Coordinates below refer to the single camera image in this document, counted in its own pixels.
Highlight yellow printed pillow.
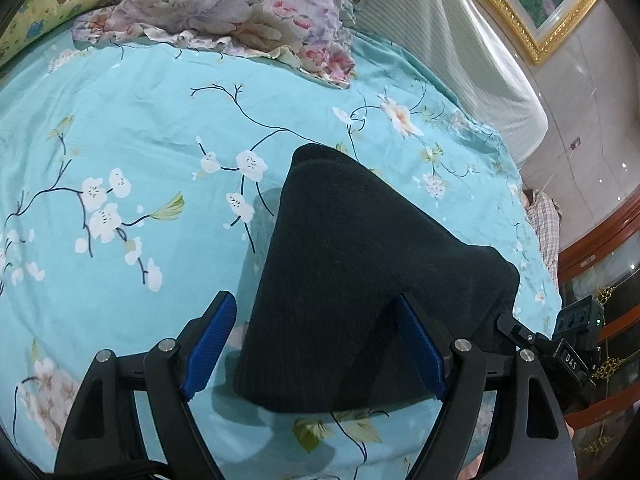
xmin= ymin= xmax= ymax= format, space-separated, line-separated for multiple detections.
xmin=0 ymin=0 xmax=127 ymax=69

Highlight striped beige headboard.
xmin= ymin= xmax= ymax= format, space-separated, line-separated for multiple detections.
xmin=350 ymin=0 xmax=549 ymax=169

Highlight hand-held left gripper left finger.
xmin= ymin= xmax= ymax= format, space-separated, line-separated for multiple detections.
xmin=53 ymin=289 xmax=238 ymax=480

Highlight pink floral ruffled pillow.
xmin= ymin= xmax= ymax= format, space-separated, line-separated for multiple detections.
xmin=72 ymin=0 xmax=387 ymax=92

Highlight wooden glass cabinet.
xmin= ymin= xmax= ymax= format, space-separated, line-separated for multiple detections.
xmin=557 ymin=180 xmax=640 ymax=461

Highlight teal floral bed sheet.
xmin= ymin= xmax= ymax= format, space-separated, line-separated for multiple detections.
xmin=0 ymin=25 xmax=562 ymax=480

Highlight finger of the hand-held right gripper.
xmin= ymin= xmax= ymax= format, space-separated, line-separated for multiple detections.
xmin=496 ymin=312 xmax=557 ymax=362

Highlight black pants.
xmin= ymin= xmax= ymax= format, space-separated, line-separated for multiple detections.
xmin=232 ymin=143 xmax=521 ymax=416

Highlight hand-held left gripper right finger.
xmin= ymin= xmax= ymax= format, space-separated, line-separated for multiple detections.
xmin=397 ymin=293 xmax=577 ymax=480

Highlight checked cloth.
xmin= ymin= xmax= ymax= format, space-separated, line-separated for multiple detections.
xmin=522 ymin=187 xmax=564 ymax=292

